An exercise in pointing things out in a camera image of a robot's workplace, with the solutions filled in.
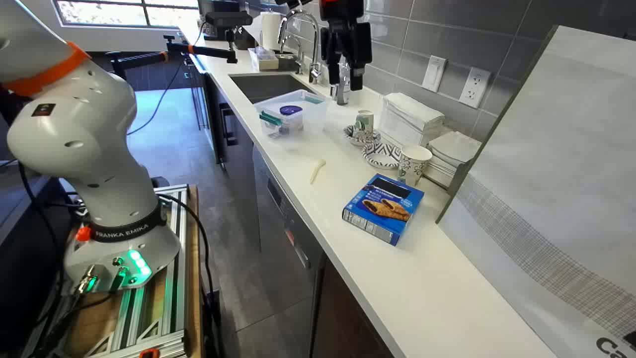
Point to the window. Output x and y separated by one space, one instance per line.
127 12

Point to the aluminium robot stand frame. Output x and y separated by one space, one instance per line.
176 278

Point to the white napkin dispenser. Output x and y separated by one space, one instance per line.
409 115

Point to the small beige sponge box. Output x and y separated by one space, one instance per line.
266 57

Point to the white paper towel roll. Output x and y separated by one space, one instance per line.
272 28

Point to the small green print paper cup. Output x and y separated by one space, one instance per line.
363 125

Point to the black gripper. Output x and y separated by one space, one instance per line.
347 39

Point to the chrome sink faucet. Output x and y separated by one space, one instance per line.
315 55

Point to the white wall power outlet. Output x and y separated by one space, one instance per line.
474 85

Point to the patterned paper cup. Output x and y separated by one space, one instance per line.
415 161

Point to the pale plastic spoon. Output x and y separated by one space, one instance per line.
319 171

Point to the teal plastic utensil pack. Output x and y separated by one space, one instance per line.
272 119

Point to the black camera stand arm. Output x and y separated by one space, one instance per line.
200 49

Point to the silver soap dispenser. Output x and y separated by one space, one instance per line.
343 85

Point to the green and white paper bag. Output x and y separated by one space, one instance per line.
550 185

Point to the white wall switch plate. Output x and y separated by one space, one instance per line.
435 71

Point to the blue cracker box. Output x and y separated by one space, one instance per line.
383 207

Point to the dark lower kitchen cabinets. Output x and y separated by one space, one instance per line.
280 218

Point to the purple round lid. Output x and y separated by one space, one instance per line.
292 109

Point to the steel kitchen sink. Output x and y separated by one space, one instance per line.
270 85

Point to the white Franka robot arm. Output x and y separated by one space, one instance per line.
81 131

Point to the clear plastic container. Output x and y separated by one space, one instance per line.
311 109

